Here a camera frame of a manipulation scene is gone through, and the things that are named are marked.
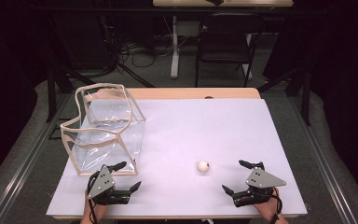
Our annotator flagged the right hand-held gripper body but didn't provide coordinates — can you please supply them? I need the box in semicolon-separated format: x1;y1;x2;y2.
232;161;287;208

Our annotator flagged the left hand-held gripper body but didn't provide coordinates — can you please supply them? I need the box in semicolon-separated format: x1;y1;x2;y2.
86;164;132;206

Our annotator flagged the clear bag with beige trim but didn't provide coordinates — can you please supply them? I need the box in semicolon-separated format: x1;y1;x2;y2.
60;82;146;177

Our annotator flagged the small white ball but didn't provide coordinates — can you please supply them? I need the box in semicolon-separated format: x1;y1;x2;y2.
197;160;211;173

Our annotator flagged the person's left hand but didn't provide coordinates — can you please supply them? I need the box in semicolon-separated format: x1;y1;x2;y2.
83;189;110;218

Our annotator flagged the person's right hand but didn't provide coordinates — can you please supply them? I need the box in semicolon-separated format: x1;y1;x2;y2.
254;188;282;218

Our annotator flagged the white table mat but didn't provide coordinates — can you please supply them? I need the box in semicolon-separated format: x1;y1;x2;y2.
46;98;309;217

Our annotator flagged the black metal stand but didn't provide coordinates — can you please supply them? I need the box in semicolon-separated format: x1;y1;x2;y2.
45;62;90;124
257;66;312;127

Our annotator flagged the wooden table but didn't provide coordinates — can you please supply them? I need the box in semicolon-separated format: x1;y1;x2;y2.
50;87;306;220

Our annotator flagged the black folding chair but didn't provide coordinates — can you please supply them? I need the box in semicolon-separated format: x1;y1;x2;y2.
194;12;266;89

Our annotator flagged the light desk with white legs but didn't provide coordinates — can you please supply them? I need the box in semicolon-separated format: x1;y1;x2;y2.
152;0;295;80

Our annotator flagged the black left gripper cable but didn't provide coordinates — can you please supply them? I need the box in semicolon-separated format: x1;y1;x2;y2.
86;174;99;224

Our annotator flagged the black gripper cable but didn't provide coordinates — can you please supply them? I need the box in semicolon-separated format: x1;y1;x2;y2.
86;174;99;224
268;186;284;224

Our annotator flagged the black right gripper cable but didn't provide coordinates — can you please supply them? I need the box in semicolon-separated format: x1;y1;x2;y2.
268;186;284;224

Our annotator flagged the aluminium floor rail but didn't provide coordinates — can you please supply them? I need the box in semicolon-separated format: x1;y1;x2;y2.
287;92;358;224
0;92;73;224

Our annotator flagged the bundle of floor cables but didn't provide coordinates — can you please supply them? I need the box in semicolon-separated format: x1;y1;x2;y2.
117;38;175;69

